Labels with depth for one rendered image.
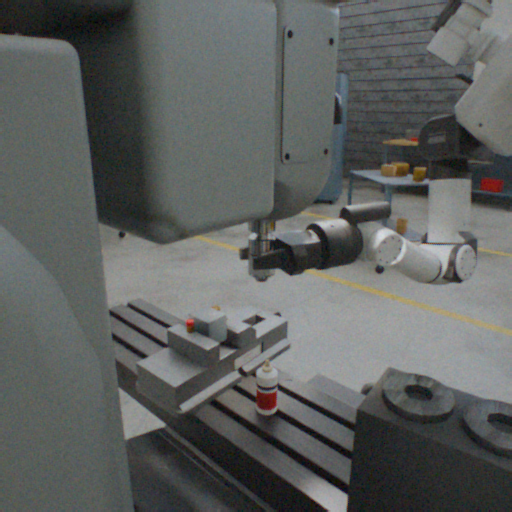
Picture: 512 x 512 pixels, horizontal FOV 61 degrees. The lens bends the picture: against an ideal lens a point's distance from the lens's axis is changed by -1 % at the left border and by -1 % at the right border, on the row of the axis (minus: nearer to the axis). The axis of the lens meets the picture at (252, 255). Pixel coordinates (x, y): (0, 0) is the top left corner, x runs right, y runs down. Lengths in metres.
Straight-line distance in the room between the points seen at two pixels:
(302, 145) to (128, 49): 0.28
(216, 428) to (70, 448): 0.48
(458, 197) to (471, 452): 0.63
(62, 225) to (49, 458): 0.18
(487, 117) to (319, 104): 0.40
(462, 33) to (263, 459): 0.84
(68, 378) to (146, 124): 0.23
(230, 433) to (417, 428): 0.36
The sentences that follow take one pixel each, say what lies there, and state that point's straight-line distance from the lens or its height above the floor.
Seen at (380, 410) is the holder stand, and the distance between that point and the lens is 0.61.
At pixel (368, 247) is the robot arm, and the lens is 0.83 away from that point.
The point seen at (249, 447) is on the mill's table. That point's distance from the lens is 0.81.
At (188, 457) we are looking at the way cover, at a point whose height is 0.86.
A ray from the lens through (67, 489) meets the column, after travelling 0.41.
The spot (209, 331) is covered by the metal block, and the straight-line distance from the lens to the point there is 0.89.
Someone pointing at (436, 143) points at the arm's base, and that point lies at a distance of 1.07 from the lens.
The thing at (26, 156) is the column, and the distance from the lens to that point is 0.33.
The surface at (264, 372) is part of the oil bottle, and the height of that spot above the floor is 1.02.
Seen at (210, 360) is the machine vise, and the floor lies 1.01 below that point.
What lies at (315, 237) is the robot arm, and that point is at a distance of 0.77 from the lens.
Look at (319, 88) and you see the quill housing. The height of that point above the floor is 1.50.
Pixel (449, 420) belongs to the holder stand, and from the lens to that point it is 0.62.
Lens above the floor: 1.48
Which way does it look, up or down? 19 degrees down
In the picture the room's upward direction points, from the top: straight up
